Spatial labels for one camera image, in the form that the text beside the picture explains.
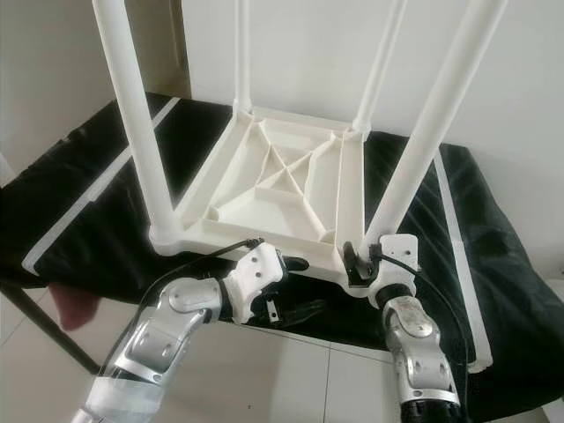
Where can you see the black table cloth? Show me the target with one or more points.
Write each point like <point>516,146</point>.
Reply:
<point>520,264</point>

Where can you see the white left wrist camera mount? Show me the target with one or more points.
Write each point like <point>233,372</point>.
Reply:
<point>256,269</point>

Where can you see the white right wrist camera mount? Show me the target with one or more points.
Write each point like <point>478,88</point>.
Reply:
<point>398,254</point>

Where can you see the white plastic table leg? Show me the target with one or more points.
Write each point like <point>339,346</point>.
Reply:
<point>140,123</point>
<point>381,62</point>
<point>434,123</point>
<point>241,53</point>

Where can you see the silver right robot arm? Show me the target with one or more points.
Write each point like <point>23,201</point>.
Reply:
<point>419,352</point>

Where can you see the pink cloth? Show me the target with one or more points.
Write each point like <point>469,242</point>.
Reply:
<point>72,308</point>

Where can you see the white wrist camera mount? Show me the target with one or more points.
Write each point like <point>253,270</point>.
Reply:
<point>256,269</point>
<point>398,254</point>

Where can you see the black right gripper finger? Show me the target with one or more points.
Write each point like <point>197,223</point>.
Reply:
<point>352,263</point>

